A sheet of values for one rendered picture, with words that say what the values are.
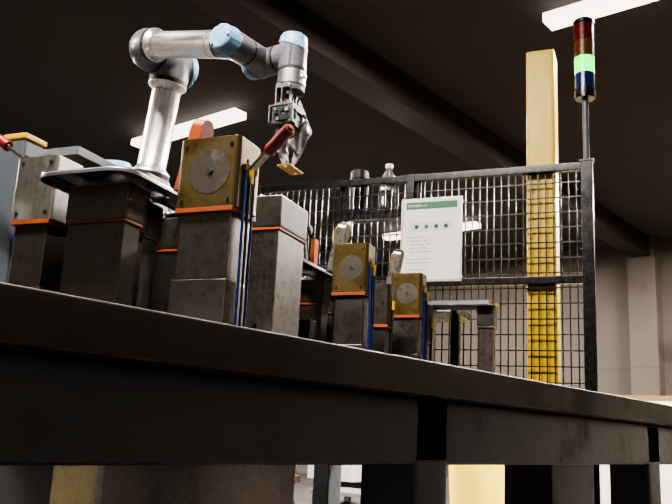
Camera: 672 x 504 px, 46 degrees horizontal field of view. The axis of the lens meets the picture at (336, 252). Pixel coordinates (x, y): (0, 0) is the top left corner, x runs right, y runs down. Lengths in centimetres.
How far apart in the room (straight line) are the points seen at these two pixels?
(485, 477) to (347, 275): 300
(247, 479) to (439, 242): 182
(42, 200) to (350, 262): 73
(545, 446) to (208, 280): 58
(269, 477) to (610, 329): 855
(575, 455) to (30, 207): 102
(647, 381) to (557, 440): 785
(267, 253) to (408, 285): 79
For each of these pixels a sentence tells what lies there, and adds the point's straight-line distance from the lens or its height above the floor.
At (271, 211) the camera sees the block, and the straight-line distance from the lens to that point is 144.
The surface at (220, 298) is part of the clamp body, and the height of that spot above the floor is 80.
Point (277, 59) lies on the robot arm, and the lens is 216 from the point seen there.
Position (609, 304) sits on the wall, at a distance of 962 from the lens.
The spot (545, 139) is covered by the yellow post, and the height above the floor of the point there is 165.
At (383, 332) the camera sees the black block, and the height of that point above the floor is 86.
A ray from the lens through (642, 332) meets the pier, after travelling 925.
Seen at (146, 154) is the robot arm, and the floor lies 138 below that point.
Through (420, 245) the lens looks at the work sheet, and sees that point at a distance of 284.
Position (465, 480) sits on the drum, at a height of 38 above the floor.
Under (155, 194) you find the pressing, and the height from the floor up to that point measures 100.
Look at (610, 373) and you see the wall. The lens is 953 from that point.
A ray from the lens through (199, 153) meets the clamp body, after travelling 128.
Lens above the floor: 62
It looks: 13 degrees up
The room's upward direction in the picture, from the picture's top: 3 degrees clockwise
